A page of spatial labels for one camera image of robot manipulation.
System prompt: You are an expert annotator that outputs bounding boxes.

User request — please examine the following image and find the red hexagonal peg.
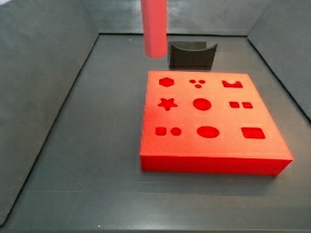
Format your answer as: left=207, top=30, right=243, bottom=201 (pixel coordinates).
left=141, top=0, right=168, bottom=58

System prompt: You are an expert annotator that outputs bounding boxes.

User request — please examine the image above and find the dark grey curved block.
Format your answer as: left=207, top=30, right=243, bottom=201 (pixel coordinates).
left=168, top=41, right=217, bottom=70

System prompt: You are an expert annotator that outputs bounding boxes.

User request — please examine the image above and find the red shape sorting board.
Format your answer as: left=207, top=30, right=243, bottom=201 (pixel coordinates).
left=140, top=71, right=292, bottom=176

